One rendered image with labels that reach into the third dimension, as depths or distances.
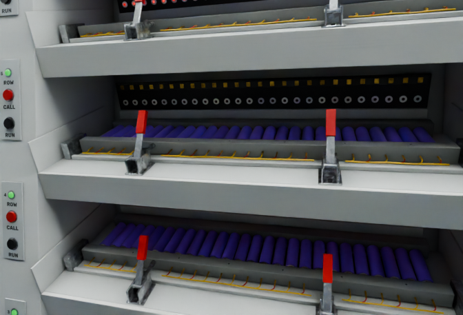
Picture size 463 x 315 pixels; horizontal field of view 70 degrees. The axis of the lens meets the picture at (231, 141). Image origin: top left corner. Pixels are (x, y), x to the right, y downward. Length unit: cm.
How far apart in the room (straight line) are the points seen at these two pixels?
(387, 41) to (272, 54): 13
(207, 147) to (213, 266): 18
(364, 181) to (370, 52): 15
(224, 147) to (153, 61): 16
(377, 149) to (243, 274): 26
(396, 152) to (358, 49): 15
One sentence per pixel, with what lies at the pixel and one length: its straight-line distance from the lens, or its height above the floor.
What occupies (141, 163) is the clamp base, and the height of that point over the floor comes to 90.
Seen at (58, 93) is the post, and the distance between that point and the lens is 61.
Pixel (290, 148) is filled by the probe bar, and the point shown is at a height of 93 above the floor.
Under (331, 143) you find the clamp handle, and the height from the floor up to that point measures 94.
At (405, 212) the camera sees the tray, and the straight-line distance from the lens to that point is 44.
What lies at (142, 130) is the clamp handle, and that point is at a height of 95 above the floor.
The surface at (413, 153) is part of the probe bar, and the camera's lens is 49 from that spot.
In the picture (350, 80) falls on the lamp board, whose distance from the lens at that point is 57.
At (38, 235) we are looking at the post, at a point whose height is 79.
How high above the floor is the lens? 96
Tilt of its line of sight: 3 degrees down
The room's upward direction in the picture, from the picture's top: straight up
